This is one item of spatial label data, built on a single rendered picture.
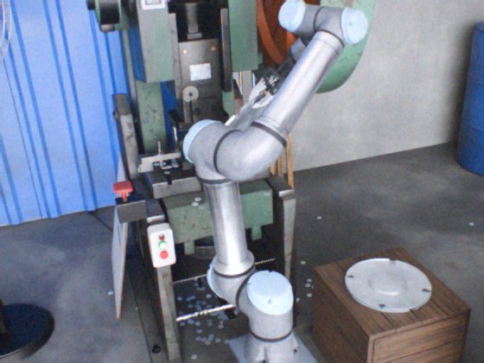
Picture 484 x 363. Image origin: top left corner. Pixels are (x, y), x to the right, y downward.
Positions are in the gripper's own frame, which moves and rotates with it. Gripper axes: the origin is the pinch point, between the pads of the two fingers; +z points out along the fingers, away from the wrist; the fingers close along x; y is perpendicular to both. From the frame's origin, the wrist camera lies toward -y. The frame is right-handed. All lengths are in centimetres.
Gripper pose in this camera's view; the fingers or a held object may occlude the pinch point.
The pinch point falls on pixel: (254, 102)
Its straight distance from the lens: 162.4
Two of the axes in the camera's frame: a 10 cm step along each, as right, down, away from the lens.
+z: -6.4, 5.6, 5.3
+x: 7.0, 7.1, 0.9
